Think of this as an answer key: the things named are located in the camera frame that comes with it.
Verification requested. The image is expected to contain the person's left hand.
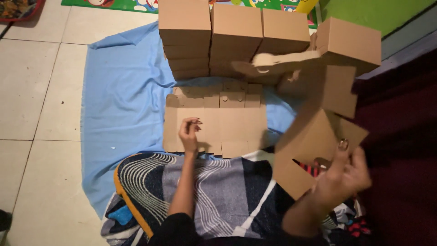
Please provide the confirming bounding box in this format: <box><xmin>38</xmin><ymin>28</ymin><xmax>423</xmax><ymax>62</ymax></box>
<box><xmin>178</xmin><ymin>117</ymin><xmax>203</xmax><ymax>154</ymax></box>

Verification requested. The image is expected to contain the person's right hand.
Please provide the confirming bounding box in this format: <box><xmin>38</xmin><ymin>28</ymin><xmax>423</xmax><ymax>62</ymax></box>
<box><xmin>312</xmin><ymin>138</ymin><xmax>373</xmax><ymax>210</ymax></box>

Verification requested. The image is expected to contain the half-folded brown cardboard box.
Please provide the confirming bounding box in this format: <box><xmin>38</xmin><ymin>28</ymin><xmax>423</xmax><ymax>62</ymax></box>
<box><xmin>232</xmin><ymin>51</ymin><xmax>370</xmax><ymax>201</ymax></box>

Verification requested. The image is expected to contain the pile of flat cardboard blanks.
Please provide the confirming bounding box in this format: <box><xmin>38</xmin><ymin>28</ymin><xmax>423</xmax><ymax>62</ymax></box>
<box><xmin>163</xmin><ymin>81</ymin><xmax>270</xmax><ymax>159</ymax></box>

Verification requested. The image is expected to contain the grey navy patterned blanket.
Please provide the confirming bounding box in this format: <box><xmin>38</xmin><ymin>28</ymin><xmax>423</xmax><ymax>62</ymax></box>
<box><xmin>100</xmin><ymin>150</ymin><xmax>360</xmax><ymax>246</ymax></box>

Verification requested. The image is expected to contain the light blue cloth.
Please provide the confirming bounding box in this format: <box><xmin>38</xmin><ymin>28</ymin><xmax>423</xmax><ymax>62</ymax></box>
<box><xmin>81</xmin><ymin>21</ymin><xmax>302</xmax><ymax>219</ymax></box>

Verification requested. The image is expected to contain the stack of finished cardboard boxes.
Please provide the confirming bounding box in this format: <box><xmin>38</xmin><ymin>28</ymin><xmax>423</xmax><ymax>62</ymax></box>
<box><xmin>158</xmin><ymin>0</ymin><xmax>382</xmax><ymax>82</ymax></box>

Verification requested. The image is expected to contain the colourful green play mat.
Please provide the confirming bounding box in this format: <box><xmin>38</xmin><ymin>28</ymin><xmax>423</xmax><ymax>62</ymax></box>
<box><xmin>61</xmin><ymin>0</ymin><xmax>320</xmax><ymax>30</ymax></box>

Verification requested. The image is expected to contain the yellow plastic object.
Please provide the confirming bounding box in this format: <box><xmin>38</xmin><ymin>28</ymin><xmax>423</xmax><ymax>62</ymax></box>
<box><xmin>295</xmin><ymin>0</ymin><xmax>320</xmax><ymax>14</ymax></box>

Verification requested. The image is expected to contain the red black checkered cloth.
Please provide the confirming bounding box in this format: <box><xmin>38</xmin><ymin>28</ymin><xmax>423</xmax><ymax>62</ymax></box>
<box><xmin>348</xmin><ymin>219</ymin><xmax>372</xmax><ymax>238</ymax></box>

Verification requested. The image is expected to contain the dark red mattress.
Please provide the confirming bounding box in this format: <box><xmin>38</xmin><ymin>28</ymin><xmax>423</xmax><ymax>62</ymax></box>
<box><xmin>351</xmin><ymin>47</ymin><xmax>437</xmax><ymax>246</ymax></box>

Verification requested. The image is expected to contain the dark patterned rug, red edge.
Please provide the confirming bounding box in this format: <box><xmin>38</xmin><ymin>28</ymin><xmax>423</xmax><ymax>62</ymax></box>
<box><xmin>0</xmin><ymin>0</ymin><xmax>46</xmax><ymax>23</ymax></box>

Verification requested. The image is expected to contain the black object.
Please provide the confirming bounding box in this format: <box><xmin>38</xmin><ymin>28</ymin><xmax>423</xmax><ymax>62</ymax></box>
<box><xmin>0</xmin><ymin>210</ymin><xmax>13</xmax><ymax>233</ymax></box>

